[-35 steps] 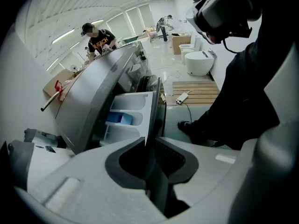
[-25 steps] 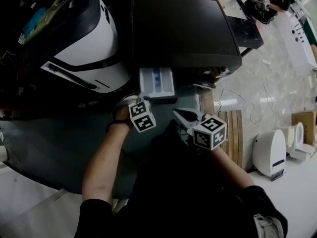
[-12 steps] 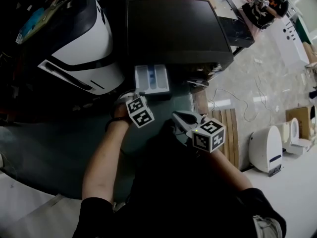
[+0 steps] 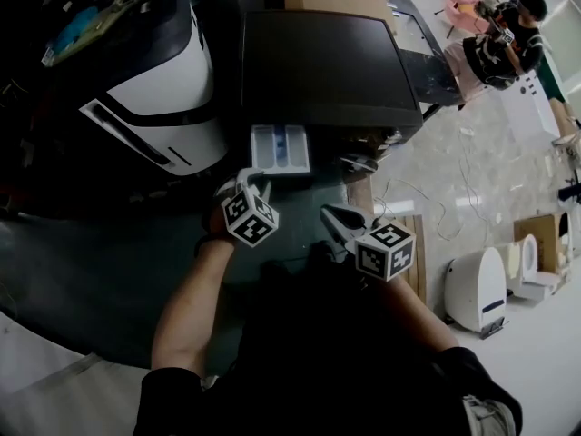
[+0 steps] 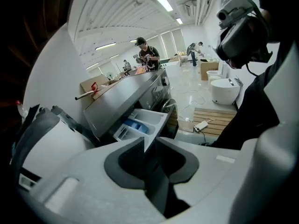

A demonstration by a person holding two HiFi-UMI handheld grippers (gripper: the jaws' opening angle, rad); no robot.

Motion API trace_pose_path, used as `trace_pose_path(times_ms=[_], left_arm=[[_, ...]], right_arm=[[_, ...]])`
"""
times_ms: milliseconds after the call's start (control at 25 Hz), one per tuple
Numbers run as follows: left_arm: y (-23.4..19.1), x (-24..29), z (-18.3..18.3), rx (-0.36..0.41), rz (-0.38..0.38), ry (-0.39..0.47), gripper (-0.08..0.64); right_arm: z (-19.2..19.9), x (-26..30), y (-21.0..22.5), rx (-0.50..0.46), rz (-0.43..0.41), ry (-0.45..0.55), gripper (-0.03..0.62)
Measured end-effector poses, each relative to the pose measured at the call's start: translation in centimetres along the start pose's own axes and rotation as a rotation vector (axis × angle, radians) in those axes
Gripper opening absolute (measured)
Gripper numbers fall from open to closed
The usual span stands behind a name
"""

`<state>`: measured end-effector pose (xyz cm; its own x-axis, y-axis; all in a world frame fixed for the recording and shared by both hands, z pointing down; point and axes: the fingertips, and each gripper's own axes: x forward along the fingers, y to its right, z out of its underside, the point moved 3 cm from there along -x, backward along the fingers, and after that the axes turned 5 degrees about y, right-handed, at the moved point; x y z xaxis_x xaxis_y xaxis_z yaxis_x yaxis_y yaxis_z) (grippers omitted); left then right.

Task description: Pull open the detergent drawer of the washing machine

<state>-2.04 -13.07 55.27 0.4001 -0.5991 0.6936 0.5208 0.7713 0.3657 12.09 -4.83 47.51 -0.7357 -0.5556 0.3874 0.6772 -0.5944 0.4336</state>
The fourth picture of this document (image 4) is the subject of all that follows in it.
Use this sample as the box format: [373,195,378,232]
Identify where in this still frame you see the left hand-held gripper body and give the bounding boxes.
[220,182,281,248]

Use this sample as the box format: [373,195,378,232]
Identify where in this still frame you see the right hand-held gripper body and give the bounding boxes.
[344,218,418,283]

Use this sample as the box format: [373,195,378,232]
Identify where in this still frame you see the white detergent drawer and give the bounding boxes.
[250,124,312,179]

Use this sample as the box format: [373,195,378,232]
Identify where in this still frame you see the person's right forearm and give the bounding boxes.
[376,274,459,358]

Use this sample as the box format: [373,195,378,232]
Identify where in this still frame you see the person's left forearm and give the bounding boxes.
[149,238,237,381]

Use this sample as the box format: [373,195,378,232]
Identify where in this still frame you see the open cardboard box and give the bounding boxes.
[267,0,399,35]

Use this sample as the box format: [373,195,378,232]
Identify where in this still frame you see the person's right black shoe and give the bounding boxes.
[308,239,340,263]

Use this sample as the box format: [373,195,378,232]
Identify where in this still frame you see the brown wooden board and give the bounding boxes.
[344,170,376,220]

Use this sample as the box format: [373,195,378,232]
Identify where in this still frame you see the wooden slat mat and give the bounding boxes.
[399,214,428,303]

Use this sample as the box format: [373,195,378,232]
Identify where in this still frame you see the white rounded toilet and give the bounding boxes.
[444,246,507,334]

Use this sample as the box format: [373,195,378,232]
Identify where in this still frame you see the white and black appliance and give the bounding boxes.
[44,0,229,179]

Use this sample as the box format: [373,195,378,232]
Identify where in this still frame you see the person's black clothing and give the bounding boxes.
[131,261,523,436]

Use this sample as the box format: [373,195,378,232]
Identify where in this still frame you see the black washing machine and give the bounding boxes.
[239,9,424,174]

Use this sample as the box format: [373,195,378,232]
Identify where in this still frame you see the cardboard box with toilet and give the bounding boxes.
[512,213,571,274]

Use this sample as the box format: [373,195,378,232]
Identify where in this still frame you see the black low table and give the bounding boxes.
[385,0,465,108]

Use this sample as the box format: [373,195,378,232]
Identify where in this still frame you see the white cabinet with dark holes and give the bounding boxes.
[498,73,563,144]

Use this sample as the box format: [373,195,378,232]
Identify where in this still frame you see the olive flat board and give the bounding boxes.
[41,0,176,68]

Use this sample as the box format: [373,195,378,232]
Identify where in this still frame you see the blue cloth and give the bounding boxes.
[53,5,101,56]

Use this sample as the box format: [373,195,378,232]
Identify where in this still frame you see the pink chair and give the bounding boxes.
[442,0,487,40]

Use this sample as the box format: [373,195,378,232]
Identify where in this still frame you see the white cable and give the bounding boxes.
[374,129,500,244]

